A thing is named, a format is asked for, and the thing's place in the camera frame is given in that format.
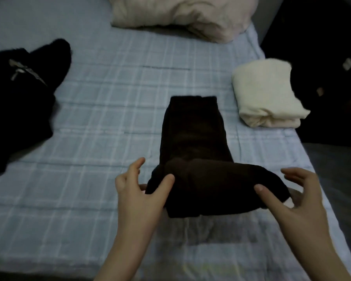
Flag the person's left hand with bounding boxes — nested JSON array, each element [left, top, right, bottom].
[[114, 157, 176, 232]]

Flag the person's right hand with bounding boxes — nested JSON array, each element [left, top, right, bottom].
[[253, 167, 330, 250]]

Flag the dark brown trousers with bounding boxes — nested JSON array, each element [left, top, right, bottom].
[[145, 96, 291, 219]]

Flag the bed with blue plaid sheet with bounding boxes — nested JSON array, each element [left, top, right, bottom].
[[0, 0, 351, 281]]

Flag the cream printed hoodie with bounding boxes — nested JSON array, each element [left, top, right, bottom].
[[231, 58, 311, 128]]

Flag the black hoodie with white lettering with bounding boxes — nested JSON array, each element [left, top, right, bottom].
[[0, 38, 72, 176]]

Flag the black cabinet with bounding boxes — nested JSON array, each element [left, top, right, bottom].
[[289, 26, 351, 148]]

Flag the beige crumpled duvet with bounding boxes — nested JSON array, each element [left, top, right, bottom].
[[108, 0, 199, 28]]

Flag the pinkish crumpled blanket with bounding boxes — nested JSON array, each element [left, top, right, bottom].
[[175, 0, 259, 44]]

